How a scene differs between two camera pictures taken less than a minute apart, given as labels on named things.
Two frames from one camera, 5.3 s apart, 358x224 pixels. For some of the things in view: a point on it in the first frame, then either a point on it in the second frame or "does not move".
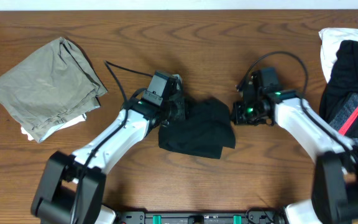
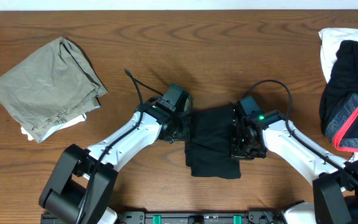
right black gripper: [237, 112] -> [236, 134]
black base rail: [248, 218] does not move
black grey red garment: [348, 101] does not move
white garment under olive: [71, 122] does not move
